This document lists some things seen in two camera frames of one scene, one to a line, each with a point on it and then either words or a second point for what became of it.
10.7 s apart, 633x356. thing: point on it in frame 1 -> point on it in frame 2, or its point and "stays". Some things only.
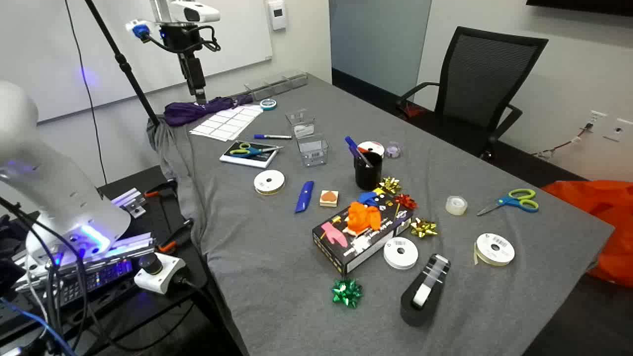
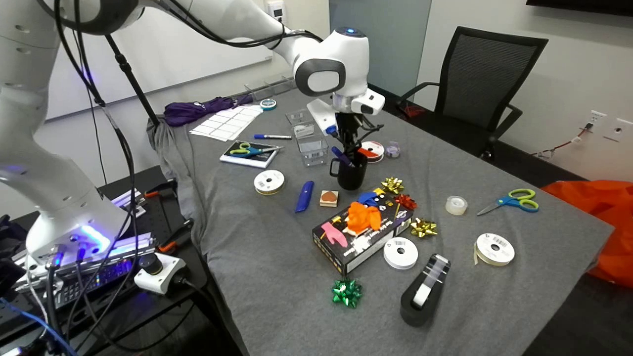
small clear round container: (391, 150) stays
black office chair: (480, 75) stays
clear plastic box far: (298, 122) stays
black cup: (368, 168) -> (348, 174)
